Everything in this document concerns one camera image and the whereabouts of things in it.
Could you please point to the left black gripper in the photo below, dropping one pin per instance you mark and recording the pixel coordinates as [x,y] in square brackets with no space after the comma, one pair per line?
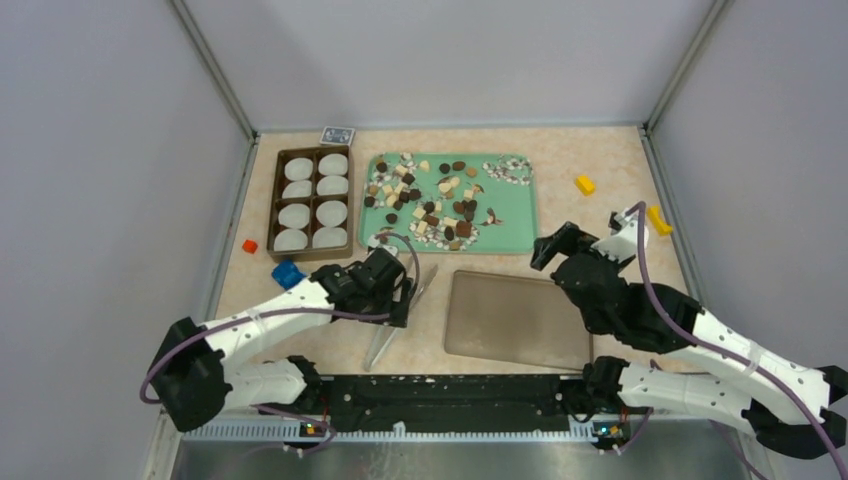
[397,308]

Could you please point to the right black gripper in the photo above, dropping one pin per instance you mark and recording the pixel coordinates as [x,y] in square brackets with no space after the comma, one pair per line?
[569,238]

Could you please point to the brown box lid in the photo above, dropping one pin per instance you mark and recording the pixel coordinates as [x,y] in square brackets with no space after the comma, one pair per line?
[515,319]

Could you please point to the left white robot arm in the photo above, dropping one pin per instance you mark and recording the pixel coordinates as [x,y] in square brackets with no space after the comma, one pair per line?
[204,369]

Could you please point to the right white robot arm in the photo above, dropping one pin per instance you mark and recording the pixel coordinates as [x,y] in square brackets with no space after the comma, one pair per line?
[784,406]

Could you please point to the brown rectangular chocolate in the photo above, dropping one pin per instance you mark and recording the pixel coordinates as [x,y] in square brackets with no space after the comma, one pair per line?
[463,229]

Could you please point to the brown chocolate box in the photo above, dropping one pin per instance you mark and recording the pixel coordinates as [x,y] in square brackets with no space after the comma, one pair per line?
[311,213]

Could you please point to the yellow block far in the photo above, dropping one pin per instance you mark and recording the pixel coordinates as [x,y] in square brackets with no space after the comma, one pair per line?
[585,185]

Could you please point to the blue small block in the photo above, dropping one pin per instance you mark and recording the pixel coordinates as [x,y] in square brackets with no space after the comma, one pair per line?
[287,274]

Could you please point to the green floral tray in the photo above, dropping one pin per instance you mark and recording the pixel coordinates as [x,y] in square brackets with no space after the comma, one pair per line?
[417,195]

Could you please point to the red small block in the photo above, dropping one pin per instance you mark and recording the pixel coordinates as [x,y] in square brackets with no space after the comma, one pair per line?
[250,246]

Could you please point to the blue playing card deck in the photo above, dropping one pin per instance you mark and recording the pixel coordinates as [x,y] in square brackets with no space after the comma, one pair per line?
[337,136]

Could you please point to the yellow block near wall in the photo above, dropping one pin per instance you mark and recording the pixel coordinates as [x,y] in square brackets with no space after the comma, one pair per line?
[657,221]

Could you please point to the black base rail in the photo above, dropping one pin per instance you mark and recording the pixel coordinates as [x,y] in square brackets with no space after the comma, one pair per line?
[473,403]

